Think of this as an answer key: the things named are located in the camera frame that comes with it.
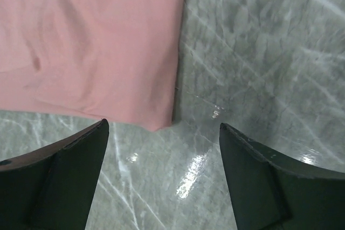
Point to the pink t shirt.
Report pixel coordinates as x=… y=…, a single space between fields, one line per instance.
x=112 y=59

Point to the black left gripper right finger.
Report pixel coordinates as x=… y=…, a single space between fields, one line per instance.
x=270 y=190

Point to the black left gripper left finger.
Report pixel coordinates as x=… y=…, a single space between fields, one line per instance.
x=53 y=187

